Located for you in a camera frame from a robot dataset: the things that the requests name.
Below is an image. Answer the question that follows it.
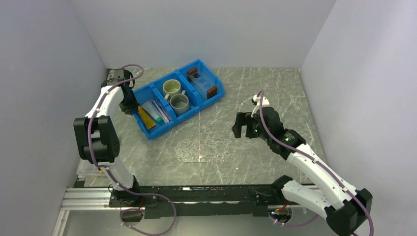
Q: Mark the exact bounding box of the clear acrylic toothbrush holder tray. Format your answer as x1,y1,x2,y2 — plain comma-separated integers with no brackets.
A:
187,67,218,101

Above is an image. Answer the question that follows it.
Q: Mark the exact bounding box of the blue three-compartment bin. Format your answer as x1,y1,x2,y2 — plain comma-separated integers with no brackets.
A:
134,59,225,140

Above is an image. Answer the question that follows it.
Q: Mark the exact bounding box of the grey ceramic mug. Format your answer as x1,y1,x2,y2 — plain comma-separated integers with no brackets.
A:
170,93,190,117

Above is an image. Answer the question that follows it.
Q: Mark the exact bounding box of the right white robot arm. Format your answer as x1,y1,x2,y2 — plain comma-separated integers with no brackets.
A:
232,107,373,236

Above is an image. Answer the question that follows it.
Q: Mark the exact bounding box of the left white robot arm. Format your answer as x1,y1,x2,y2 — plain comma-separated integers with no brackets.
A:
73,67,142,207

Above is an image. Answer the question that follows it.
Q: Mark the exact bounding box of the white green-capped toothpaste tube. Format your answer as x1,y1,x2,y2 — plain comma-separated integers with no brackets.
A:
142,101,164,123

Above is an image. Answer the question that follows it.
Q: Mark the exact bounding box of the yellow toothpaste tube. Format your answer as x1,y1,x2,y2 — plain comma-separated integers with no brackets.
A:
138,106,156,130

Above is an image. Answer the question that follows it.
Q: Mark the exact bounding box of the pink toothbrush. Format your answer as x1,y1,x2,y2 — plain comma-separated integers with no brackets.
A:
154,100,171,123

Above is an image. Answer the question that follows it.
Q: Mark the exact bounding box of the cream ceramic mug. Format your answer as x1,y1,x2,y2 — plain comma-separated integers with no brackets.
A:
162,79,182,101

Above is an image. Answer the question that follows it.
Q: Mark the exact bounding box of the clear plastic screw box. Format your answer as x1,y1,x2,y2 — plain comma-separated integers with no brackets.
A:
76,159,105,177

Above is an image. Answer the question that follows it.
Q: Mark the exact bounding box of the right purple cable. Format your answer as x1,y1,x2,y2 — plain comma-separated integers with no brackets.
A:
257,90,374,236

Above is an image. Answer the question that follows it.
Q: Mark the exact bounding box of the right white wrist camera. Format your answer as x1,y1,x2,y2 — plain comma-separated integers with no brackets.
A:
251,95,270,117

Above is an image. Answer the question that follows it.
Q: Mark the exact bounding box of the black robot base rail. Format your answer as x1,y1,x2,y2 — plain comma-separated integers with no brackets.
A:
60,184,327,219

